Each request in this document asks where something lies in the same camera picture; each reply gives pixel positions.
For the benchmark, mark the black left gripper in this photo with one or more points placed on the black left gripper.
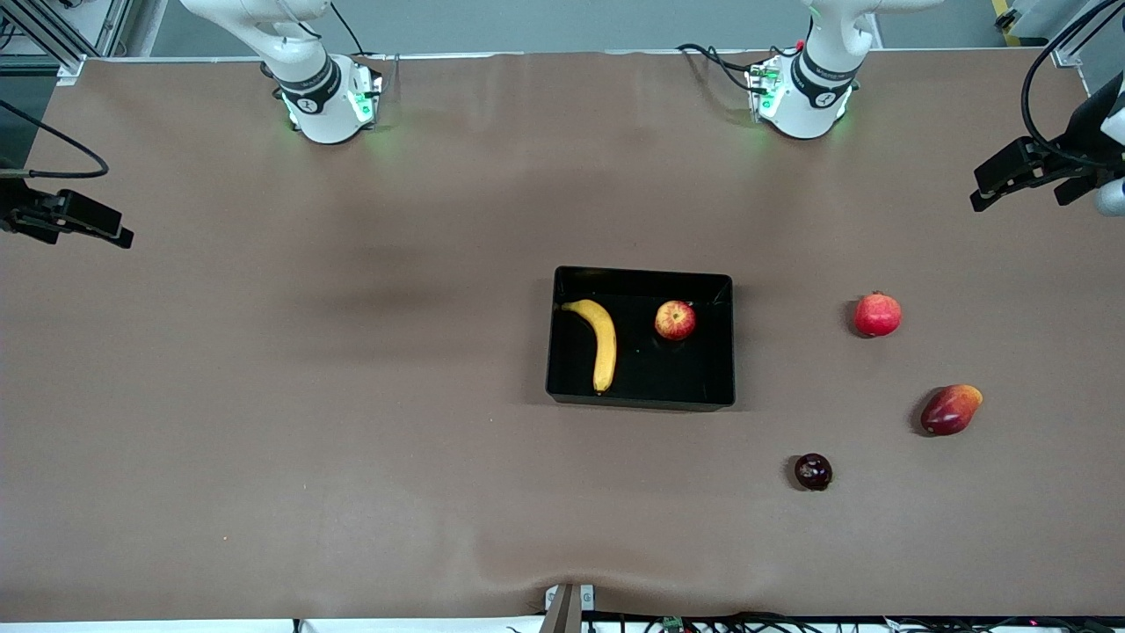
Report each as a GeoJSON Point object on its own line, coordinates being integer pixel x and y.
{"type": "Point", "coordinates": [1083, 134]}

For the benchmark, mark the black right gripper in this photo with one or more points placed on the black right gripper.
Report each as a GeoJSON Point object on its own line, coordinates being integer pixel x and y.
{"type": "Point", "coordinates": [16, 214]}

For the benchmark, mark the red yellow apple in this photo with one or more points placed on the red yellow apple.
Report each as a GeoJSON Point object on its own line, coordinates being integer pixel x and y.
{"type": "Point", "coordinates": [675, 321]}

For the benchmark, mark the black plastic box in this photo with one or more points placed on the black plastic box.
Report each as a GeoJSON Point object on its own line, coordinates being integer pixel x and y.
{"type": "Point", "coordinates": [646, 378]}

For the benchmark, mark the yellow banana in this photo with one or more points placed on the yellow banana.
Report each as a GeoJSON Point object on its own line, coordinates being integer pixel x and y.
{"type": "Point", "coordinates": [605, 347]}

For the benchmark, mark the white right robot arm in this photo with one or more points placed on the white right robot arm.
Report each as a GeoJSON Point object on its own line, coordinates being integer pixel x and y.
{"type": "Point", "coordinates": [321, 97]}

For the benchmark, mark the red pomegranate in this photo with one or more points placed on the red pomegranate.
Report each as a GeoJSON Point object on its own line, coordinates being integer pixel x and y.
{"type": "Point", "coordinates": [878, 315]}

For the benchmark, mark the red orange mango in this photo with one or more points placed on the red orange mango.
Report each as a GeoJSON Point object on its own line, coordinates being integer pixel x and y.
{"type": "Point", "coordinates": [949, 411]}

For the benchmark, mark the brown table mat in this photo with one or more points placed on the brown table mat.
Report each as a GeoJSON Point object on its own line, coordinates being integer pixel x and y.
{"type": "Point", "coordinates": [352, 440]}

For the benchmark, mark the dark purple plum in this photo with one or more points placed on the dark purple plum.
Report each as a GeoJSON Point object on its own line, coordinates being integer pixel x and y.
{"type": "Point", "coordinates": [813, 472]}

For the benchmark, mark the aluminium frame profile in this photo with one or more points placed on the aluminium frame profile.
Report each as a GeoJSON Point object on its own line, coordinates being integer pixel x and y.
{"type": "Point", "coordinates": [1077, 53]}
{"type": "Point", "coordinates": [53, 35]}

